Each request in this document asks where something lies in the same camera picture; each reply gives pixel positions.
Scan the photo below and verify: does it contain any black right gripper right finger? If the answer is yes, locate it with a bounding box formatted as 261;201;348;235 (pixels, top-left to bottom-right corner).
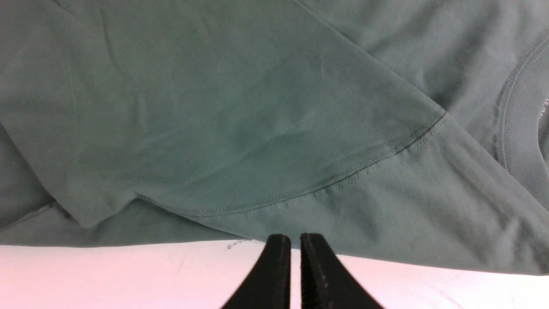
300;233;382;309

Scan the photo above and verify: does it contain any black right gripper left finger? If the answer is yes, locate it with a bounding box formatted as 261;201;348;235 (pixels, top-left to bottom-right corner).
223;234;291;309

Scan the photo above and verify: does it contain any green long sleeve shirt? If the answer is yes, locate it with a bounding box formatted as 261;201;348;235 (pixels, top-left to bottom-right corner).
1;0;548;275

